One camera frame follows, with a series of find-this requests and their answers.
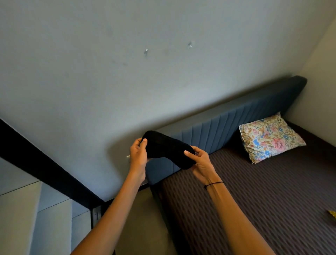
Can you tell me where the person's right hand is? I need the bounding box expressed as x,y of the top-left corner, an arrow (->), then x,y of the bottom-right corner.
184,146 -> 218,186

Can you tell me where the person's left hand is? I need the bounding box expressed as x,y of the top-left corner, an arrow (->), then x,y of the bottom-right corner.
129,138 -> 151,179

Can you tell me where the black sock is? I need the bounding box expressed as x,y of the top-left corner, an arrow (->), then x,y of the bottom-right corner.
141,130 -> 197,170

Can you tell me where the person's right forearm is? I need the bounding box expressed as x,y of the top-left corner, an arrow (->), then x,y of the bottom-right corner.
206,175 -> 276,255

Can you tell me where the person's left forearm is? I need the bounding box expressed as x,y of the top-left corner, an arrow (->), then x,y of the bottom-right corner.
71,171 -> 146,255

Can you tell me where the black wrist band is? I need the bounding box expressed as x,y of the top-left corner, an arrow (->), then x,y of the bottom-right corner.
204,181 -> 224,190

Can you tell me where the blue upholstered headboard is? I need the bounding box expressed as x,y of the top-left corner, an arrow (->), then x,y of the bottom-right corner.
145,76 -> 308,186

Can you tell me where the floral pillow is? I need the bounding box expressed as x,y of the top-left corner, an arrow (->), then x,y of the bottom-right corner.
239,112 -> 307,164

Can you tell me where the brown patterned bed sheet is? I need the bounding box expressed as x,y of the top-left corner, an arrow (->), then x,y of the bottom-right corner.
160,121 -> 336,255

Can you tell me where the black skirting board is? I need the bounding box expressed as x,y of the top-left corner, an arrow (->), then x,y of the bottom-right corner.
0,118 -> 150,211

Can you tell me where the wall socket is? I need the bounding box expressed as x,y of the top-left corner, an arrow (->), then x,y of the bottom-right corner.
92,205 -> 102,228

